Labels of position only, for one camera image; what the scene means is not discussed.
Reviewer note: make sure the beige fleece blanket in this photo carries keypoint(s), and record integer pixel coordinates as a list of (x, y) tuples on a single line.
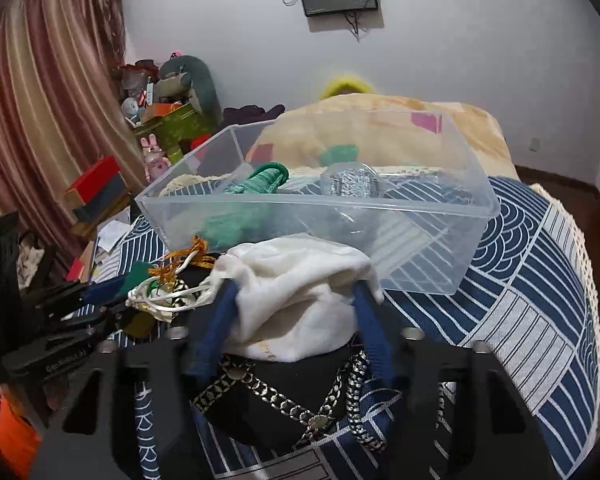
[(380, 110)]

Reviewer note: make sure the yellow plush toy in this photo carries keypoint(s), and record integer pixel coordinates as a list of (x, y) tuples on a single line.
[(342, 85)]

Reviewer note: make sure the silver glitter pouch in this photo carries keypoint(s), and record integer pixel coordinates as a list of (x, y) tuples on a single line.
[(350, 182)]

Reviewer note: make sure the dark purple clothing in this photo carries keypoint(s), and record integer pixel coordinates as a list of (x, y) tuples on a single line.
[(250, 112)]

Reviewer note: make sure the blue wave-patterned cloth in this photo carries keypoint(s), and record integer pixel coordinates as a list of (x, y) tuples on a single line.
[(520, 300)]

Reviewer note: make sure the green fabric pouch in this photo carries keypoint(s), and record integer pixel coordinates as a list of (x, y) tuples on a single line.
[(141, 271)]

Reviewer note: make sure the black pouch with gold trim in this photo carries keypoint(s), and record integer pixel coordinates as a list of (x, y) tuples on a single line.
[(275, 395)]

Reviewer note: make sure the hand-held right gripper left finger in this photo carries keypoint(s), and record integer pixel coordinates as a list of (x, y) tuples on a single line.
[(214, 322)]

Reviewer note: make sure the red and dark box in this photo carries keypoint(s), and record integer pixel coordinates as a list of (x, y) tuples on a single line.
[(97, 185)]

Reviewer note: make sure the pink rabbit toy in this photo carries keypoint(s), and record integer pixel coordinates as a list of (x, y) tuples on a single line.
[(154, 160)]

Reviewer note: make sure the clear plastic storage box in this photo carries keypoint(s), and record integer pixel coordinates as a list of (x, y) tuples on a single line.
[(430, 240)]

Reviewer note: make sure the green cardboard box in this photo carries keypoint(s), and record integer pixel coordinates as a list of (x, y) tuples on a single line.
[(177, 127)]

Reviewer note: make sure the striped pink curtain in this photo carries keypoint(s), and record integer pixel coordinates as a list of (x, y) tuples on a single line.
[(40, 110)]

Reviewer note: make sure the white paper sheets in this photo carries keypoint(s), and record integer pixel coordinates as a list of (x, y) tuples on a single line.
[(111, 235)]

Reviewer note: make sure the grey-green dinosaur plush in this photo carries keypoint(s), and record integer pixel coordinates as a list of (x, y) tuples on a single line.
[(200, 80)]

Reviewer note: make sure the orange plastic bag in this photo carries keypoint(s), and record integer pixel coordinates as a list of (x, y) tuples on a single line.
[(12, 432)]

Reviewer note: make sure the white wall outlet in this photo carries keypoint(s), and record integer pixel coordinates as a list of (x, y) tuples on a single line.
[(534, 144)]

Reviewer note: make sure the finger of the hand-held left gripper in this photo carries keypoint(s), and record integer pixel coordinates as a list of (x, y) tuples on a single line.
[(111, 316), (105, 290)]

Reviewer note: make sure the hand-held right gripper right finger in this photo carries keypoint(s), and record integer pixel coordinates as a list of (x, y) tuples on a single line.
[(372, 330)]

